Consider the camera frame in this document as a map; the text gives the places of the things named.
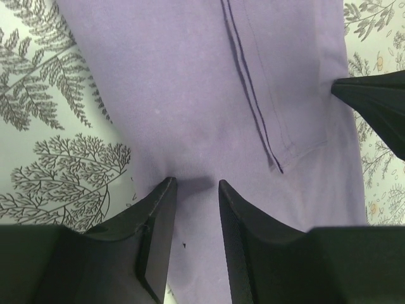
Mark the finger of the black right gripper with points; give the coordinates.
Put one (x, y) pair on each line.
(379, 99)

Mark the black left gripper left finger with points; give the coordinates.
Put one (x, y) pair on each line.
(122, 260)

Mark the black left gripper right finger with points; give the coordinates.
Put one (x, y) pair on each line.
(270, 262)

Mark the purple t shirt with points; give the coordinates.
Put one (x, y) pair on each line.
(236, 90)

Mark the floral patterned table mat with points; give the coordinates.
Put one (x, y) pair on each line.
(64, 162)

